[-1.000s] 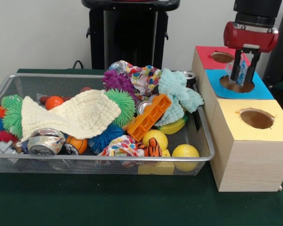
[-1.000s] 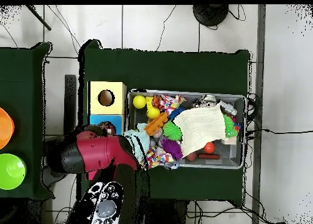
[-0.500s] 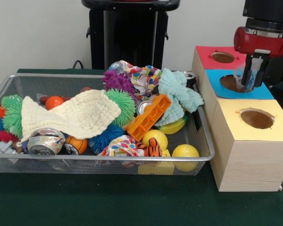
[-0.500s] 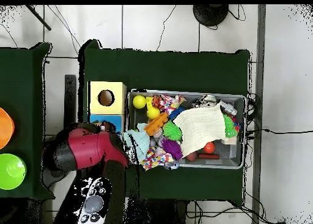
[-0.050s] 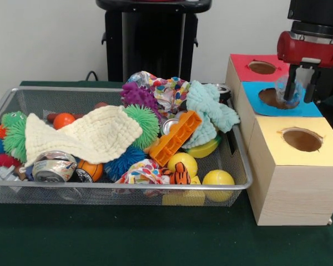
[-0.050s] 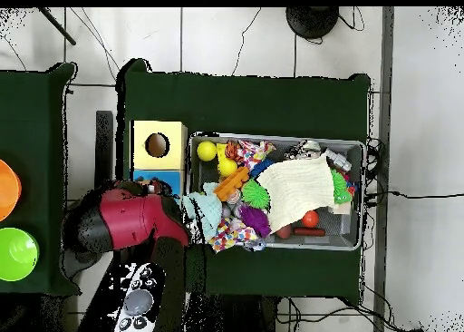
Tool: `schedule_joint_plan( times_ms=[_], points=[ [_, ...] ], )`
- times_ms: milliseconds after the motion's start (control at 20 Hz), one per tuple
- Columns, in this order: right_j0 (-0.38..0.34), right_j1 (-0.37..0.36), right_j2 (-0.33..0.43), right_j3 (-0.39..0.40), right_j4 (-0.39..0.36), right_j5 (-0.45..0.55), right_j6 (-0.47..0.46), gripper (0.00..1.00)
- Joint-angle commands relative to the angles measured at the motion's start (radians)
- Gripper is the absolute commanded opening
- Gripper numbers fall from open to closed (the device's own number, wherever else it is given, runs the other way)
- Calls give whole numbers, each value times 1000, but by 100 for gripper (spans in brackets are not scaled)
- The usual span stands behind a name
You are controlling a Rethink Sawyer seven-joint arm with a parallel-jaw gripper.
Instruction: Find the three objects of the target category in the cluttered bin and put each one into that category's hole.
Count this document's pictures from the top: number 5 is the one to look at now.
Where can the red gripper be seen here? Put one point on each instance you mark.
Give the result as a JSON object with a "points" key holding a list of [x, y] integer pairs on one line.
{"points": [[308, 52]]}

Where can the light blue knitted cloth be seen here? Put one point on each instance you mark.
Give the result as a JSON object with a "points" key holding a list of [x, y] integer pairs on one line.
{"points": [[208, 108]]}

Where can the wooden box with three holes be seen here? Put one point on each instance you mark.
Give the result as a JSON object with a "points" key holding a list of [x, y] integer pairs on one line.
{"points": [[294, 191]]}

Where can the yellow ball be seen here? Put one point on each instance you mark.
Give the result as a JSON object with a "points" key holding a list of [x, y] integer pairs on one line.
{"points": [[217, 180], [183, 162]]}

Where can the orange toy building brick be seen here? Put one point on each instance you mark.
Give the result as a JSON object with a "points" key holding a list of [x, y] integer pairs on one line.
{"points": [[174, 138]]}

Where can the orange tiger plush toy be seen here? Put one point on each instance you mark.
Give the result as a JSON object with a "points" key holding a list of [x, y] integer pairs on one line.
{"points": [[181, 174]]}

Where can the green spiky rubber ball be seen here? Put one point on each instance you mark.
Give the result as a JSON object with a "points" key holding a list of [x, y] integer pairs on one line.
{"points": [[145, 122]]}

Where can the cream knitted cloth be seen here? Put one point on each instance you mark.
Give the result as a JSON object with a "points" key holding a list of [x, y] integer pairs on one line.
{"points": [[86, 135]]}

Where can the small orange ball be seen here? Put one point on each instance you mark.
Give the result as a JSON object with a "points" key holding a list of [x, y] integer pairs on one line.
{"points": [[63, 120]]}

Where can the crushed silver can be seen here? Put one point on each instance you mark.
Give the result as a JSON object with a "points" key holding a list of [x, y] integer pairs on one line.
{"points": [[54, 169]]}

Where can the green spiky caterpillar toy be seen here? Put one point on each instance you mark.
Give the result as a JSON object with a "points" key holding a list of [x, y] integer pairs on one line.
{"points": [[14, 135]]}

